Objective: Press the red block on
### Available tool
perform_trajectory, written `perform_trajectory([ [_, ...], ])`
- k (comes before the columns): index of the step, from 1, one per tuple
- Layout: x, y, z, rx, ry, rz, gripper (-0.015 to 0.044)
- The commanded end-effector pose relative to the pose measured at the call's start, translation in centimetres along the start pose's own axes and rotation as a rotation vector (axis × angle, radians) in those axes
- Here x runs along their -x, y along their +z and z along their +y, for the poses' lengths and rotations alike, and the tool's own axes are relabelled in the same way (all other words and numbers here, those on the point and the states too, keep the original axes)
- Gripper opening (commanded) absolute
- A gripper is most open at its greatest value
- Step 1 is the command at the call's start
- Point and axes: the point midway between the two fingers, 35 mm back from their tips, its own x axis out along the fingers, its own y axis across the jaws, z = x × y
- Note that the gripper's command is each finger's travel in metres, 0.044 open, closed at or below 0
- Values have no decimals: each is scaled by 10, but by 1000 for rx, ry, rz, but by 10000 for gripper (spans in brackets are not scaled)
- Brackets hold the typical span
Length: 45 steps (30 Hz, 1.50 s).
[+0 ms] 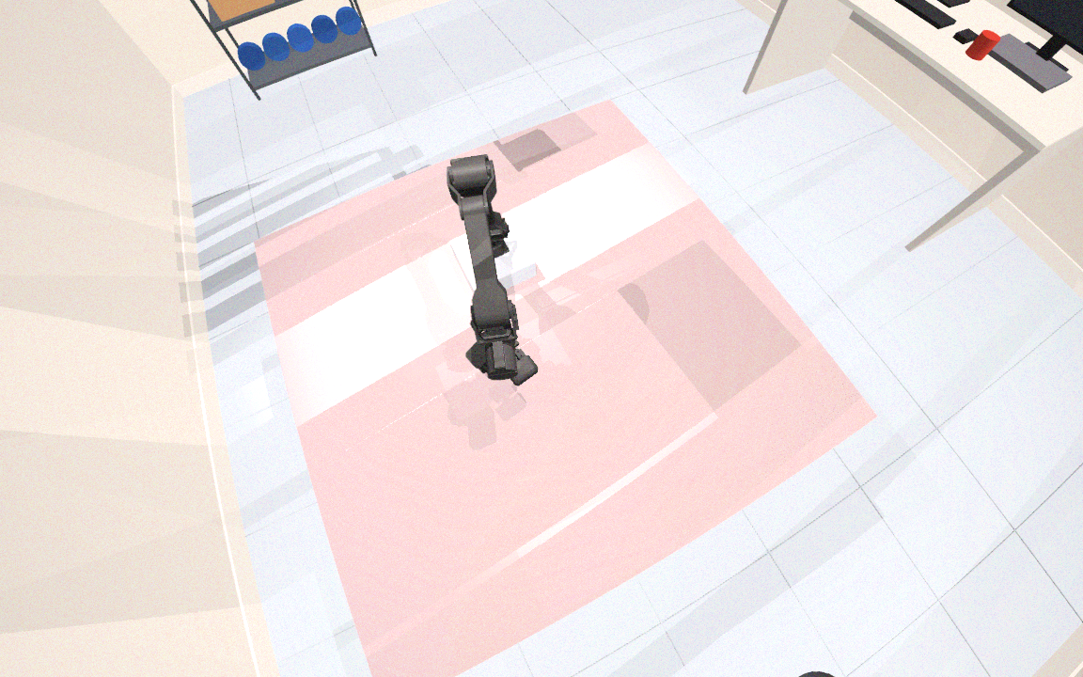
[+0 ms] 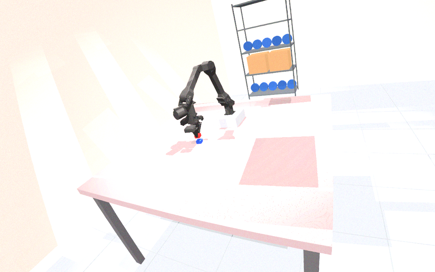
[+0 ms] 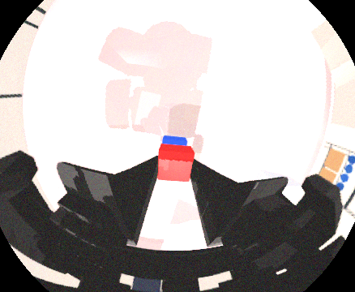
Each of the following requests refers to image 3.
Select red block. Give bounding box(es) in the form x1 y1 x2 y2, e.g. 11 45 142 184
158 144 195 182

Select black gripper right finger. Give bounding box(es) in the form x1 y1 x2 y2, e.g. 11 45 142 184
190 159 289 247

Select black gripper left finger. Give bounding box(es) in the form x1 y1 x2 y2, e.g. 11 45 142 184
57 156 159 246

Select blue toy brick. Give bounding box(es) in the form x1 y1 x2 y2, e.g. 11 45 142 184
162 135 187 146

